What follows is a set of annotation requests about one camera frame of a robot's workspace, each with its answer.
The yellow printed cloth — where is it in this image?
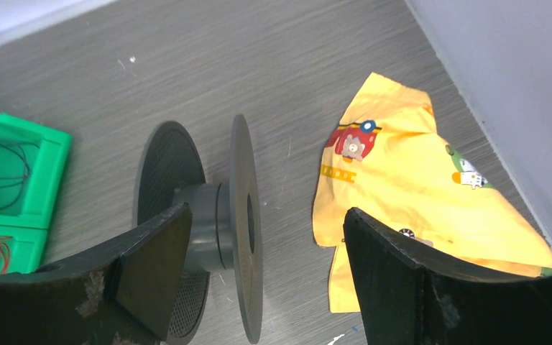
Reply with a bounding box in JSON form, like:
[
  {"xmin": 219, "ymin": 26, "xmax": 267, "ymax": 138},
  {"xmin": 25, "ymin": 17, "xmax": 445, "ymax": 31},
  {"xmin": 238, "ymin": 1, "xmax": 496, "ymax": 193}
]
[{"xmin": 312, "ymin": 73, "xmax": 552, "ymax": 313}]

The purple wire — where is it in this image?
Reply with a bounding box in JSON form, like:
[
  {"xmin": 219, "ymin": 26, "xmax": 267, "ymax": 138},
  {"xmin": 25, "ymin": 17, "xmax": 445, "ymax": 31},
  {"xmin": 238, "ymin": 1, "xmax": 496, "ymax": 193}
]
[{"xmin": 0, "ymin": 137, "xmax": 33, "ymax": 212}]

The black cable spool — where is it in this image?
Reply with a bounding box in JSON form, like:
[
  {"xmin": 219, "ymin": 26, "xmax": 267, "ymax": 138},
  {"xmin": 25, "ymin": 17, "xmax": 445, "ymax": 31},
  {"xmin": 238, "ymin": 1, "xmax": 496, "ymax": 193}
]
[{"xmin": 134, "ymin": 115, "xmax": 263, "ymax": 344}]

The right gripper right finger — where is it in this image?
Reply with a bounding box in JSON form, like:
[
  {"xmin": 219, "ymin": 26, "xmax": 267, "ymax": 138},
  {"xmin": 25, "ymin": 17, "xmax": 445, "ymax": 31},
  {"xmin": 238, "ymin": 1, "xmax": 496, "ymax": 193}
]
[{"xmin": 343, "ymin": 208, "xmax": 552, "ymax": 344}]

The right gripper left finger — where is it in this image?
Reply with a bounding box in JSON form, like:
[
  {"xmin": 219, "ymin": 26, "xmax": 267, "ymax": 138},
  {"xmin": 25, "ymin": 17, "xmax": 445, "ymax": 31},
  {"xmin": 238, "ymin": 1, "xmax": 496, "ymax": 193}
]
[{"xmin": 0, "ymin": 203, "xmax": 192, "ymax": 344}]

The green three-compartment bin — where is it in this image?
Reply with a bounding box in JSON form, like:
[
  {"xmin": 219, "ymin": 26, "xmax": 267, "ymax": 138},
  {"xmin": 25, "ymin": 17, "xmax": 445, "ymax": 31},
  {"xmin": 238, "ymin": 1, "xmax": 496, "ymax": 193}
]
[{"xmin": 0, "ymin": 114, "xmax": 73, "ymax": 275}]

